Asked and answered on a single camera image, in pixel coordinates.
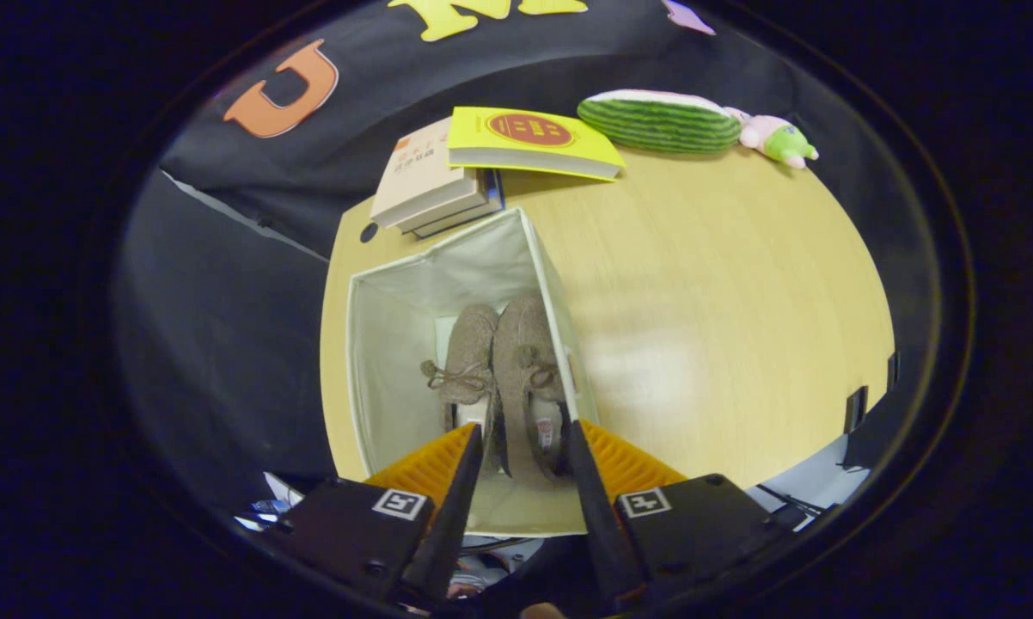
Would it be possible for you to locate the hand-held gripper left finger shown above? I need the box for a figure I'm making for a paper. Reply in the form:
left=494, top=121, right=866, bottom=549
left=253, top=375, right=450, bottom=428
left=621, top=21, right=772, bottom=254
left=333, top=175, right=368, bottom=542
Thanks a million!
left=274, top=421, right=486, bottom=603

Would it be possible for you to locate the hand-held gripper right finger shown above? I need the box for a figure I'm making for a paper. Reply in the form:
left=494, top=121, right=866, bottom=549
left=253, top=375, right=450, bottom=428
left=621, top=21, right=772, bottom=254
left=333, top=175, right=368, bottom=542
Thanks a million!
left=566, top=418, right=782, bottom=610

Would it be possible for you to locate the brown shoe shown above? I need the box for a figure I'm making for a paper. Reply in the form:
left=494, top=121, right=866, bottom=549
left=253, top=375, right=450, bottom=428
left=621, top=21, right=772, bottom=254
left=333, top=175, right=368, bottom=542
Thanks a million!
left=420, top=303, right=505, bottom=479
left=492, top=294, right=572, bottom=483

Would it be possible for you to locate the white fabric storage box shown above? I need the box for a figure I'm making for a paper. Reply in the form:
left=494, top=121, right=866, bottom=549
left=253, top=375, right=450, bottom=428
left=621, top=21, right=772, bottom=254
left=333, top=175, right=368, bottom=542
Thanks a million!
left=345, top=206, right=600, bottom=539

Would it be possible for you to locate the blue printed packet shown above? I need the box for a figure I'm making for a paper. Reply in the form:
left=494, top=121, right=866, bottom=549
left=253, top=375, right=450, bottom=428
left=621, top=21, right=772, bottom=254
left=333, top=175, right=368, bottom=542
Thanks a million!
left=236, top=493, right=299, bottom=528

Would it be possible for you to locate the pale stacked book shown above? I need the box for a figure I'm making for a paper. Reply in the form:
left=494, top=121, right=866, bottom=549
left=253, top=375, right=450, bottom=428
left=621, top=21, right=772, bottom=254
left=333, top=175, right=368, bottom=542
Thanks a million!
left=395, top=184, right=497, bottom=236

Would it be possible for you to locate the black backdrop cloth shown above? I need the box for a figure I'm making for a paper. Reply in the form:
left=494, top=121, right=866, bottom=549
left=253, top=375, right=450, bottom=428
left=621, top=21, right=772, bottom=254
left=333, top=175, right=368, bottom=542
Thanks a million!
left=113, top=0, right=938, bottom=510

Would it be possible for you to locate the blue book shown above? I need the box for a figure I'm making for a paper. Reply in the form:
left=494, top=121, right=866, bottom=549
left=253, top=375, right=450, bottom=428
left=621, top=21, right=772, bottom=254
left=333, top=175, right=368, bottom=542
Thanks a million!
left=412, top=167, right=507, bottom=242

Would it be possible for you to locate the beige paperback book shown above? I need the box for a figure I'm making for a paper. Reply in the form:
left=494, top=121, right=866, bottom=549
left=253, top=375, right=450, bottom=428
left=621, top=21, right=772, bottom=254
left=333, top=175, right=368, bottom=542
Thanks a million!
left=369, top=116, right=480, bottom=230

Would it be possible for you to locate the yellow book with red label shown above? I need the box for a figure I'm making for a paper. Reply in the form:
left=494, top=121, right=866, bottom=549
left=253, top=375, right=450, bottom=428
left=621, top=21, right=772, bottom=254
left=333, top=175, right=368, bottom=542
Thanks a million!
left=446, top=106, right=628, bottom=183

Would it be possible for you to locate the watermelon slice plush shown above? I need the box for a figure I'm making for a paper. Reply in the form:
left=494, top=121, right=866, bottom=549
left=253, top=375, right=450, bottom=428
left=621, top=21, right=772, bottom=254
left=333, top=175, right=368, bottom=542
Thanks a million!
left=576, top=89, right=744, bottom=156

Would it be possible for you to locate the pink and green plush toy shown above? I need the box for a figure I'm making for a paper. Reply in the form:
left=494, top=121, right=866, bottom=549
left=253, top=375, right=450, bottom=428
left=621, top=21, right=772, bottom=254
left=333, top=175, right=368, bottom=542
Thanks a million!
left=726, top=106, right=821, bottom=170

